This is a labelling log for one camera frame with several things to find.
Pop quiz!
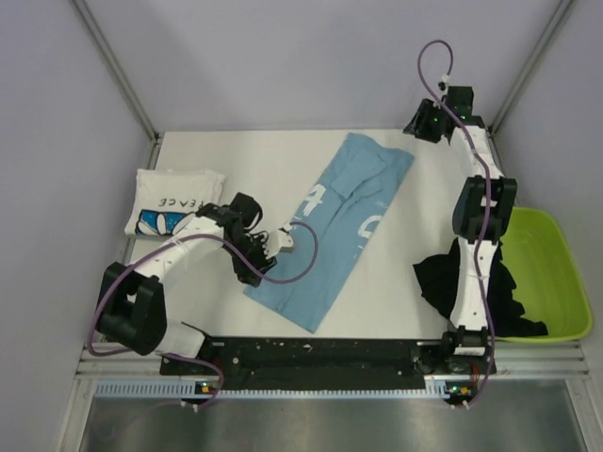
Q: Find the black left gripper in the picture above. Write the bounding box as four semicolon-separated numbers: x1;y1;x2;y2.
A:
223;234;276;287

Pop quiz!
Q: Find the light blue t shirt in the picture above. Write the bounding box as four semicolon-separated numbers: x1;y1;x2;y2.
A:
244;133;415;332

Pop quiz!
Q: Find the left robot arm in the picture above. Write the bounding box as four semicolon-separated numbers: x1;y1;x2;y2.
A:
91;193;294;374

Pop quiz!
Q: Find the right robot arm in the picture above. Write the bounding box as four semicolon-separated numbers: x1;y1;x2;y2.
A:
403;86;517;373

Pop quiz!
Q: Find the white folded printed t shirt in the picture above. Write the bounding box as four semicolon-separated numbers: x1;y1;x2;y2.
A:
124;169;226;236

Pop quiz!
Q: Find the black t shirt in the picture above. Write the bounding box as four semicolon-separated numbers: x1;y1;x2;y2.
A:
413;238;548;337

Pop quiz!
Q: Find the green plastic bin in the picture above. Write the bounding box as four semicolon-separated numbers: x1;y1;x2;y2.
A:
497;207;593;344

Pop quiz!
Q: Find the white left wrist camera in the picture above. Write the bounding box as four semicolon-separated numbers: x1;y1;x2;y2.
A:
265;223;295;258

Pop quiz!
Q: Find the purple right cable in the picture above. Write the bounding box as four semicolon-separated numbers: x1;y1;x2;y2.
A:
417;40;496;407

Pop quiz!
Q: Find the purple cable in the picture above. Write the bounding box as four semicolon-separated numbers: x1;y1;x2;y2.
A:
88;221;319;409
417;40;496;407

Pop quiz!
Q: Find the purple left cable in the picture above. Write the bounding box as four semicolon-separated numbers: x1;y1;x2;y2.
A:
88;221;319;409

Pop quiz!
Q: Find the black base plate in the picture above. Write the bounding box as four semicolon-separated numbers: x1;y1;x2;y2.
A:
158;335;498;392

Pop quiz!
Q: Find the light blue cable duct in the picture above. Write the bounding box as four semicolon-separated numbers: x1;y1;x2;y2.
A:
94;379;472;400

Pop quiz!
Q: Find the aluminium frame rail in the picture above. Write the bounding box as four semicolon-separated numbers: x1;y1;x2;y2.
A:
76;337;589;383

